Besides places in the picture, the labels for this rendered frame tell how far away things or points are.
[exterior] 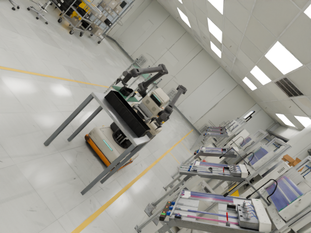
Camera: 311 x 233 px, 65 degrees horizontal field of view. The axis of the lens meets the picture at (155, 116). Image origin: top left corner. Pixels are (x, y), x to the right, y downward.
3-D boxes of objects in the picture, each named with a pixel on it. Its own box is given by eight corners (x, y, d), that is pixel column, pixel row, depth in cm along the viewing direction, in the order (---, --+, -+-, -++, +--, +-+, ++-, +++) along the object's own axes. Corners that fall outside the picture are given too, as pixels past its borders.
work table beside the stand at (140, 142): (68, 138, 305) (112, 95, 288) (103, 183, 293) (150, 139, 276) (43, 143, 261) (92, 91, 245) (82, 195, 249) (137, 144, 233)
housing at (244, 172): (240, 182, 321) (241, 172, 320) (238, 173, 368) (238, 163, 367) (247, 183, 319) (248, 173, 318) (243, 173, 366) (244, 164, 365)
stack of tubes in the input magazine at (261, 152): (251, 165, 318) (268, 152, 312) (247, 157, 367) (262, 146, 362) (258, 173, 316) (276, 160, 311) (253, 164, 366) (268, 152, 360)
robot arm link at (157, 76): (171, 72, 286) (168, 65, 289) (166, 70, 275) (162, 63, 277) (143, 93, 305) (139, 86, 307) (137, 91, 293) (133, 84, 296)
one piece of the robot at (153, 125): (110, 130, 378) (148, 92, 360) (133, 157, 369) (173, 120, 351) (100, 131, 345) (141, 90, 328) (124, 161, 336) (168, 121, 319)
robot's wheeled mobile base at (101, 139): (105, 133, 389) (115, 122, 384) (130, 164, 378) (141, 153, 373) (81, 137, 324) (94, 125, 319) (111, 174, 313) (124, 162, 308)
